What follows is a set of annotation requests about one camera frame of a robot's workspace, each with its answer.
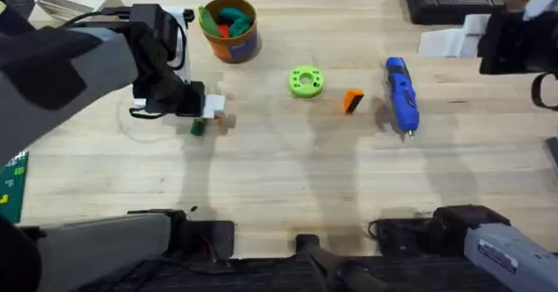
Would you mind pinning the orange ribbed wedge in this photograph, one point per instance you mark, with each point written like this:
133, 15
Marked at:
352, 100

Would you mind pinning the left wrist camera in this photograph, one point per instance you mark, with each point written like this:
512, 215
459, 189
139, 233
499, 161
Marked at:
150, 15

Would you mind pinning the green board with blocks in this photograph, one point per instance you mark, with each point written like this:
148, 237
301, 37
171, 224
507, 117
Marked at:
12, 187

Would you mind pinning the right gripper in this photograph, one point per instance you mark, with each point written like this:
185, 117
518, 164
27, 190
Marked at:
514, 48

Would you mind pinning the black stand post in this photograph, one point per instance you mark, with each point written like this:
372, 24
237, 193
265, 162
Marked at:
322, 257

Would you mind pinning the black case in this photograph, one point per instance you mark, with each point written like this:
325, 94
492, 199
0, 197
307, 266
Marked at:
436, 4

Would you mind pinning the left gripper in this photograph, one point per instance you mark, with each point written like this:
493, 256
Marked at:
163, 89

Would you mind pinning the black rail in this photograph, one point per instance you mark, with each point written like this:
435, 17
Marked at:
270, 276

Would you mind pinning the white folded paper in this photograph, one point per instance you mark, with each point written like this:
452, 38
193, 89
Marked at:
444, 43

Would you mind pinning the blue electric screwdriver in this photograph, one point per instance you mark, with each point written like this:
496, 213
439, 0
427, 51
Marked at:
402, 93

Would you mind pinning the orange tub with toys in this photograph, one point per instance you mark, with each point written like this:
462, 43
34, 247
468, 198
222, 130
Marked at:
235, 43

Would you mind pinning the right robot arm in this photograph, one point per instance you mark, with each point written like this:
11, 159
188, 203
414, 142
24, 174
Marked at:
501, 250

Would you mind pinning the green toy vegetable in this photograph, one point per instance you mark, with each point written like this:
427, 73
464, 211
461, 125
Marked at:
198, 127

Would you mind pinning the green disc with holes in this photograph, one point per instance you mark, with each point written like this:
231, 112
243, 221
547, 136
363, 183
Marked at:
296, 85

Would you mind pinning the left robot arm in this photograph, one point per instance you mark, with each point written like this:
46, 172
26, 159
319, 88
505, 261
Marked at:
102, 67

